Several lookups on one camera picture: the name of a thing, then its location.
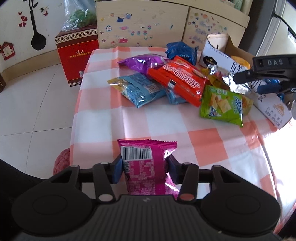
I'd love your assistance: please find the magenta snack bag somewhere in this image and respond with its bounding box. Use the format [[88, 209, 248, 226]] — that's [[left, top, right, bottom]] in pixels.
[[117, 139, 179, 198]]

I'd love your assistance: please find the silver foil snack bag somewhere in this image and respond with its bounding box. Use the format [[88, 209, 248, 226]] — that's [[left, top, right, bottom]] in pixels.
[[201, 64, 250, 94]]

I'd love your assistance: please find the green cracker bag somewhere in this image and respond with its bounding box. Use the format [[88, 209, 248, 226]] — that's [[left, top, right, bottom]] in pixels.
[[200, 85, 253, 127]]

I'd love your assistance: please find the red snack bag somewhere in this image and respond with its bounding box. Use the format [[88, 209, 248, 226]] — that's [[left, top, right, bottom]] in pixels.
[[147, 56, 208, 107]]

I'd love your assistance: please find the light blue snack bag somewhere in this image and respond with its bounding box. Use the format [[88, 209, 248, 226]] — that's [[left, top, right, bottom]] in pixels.
[[107, 73, 187, 108]]

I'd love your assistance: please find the dark blue snack bag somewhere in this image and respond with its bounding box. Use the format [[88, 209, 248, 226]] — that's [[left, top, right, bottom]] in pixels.
[[257, 79, 288, 102], [166, 41, 198, 66]]

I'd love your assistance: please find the purple snack bag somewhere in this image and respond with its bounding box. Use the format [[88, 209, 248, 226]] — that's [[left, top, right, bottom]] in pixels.
[[117, 54, 170, 75]]

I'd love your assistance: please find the yellow snack bag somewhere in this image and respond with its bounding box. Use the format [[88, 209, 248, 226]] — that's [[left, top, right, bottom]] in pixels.
[[231, 55, 251, 70]]

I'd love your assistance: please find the silver refrigerator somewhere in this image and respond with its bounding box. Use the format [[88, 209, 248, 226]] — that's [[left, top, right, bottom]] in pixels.
[[239, 0, 295, 56]]

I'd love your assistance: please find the pink round stool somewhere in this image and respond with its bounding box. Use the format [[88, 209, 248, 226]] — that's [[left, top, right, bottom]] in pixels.
[[53, 148, 70, 175]]

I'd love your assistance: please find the pink checkered tablecloth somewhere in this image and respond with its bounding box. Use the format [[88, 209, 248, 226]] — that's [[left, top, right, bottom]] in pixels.
[[70, 47, 295, 224]]

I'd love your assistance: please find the cardboard milk box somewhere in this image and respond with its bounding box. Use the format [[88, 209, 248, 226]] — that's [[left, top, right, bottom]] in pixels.
[[199, 34, 295, 130]]

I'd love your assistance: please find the red gift box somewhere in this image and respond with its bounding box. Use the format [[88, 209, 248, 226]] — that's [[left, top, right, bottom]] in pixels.
[[55, 25, 99, 86]]

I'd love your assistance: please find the beige cabinet with stickers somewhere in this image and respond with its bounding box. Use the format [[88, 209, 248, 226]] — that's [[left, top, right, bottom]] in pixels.
[[95, 1, 250, 50]]

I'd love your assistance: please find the plastic bag with greens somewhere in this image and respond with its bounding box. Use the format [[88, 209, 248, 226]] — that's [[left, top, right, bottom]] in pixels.
[[62, 0, 96, 31]]

